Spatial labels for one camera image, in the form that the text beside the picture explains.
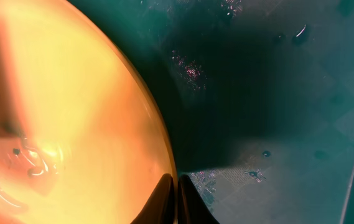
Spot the teal plastic tray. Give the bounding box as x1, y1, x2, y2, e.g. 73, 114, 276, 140
73, 0, 354, 223

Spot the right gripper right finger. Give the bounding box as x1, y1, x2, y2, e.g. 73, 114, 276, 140
177, 174, 220, 224

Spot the yellow-rimmed plate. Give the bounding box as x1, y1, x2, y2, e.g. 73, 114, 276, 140
0, 1, 176, 223

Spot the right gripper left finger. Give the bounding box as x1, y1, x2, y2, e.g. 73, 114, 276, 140
131, 174, 174, 224

